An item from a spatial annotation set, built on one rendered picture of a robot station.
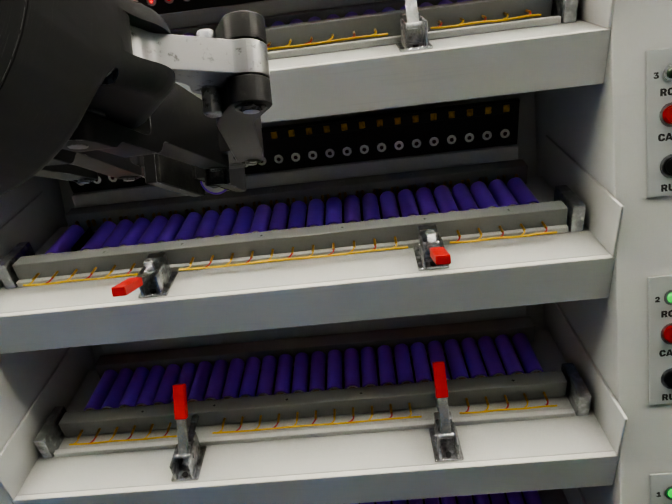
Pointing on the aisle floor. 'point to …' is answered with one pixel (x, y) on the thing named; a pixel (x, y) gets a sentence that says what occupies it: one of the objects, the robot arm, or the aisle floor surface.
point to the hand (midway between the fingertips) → (198, 160)
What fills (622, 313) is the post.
